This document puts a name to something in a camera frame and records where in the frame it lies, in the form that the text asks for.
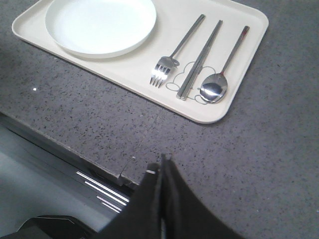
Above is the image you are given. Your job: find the silver metal fork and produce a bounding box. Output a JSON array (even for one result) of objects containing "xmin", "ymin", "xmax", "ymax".
[{"xmin": 150, "ymin": 14, "xmax": 206, "ymax": 88}]

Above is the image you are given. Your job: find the cream rabbit serving tray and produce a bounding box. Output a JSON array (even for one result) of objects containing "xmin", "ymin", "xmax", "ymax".
[{"xmin": 12, "ymin": 0, "xmax": 269, "ymax": 123}]

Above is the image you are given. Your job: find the white round plate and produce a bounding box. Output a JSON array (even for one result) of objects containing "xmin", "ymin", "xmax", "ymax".
[{"xmin": 45, "ymin": 0, "xmax": 157, "ymax": 59}]

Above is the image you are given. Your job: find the silver metal chopstick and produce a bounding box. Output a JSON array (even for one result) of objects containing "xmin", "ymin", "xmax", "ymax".
[
  {"xmin": 176, "ymin": 19, "xmax": 222, "ymax": 99},
  {"xmin": 180, "ymin": 20, "xmax": 224, "ymax": 102}
]

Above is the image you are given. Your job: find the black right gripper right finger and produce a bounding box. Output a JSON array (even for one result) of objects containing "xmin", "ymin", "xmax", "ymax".
[{"xmin": 160, "ymin": 154, "xmax": 242, "ymax": 239}]

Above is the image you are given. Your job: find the black device on floor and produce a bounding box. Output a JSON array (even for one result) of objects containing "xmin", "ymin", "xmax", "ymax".
[{"xmin": 2, "ymin": 215, "xmax": 96, "ymax": 239}]

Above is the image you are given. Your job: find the silver metal spoon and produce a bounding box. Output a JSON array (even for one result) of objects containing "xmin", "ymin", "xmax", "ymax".
[{"xmin": 199, "ymin": 25, "xmax": 250, "ymax": 104}]

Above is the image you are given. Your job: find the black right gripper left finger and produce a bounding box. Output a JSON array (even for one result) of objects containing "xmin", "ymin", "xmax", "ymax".
[{"xmin": 97, "ymin": 163, "xmax": 161, "ymax": 239}]

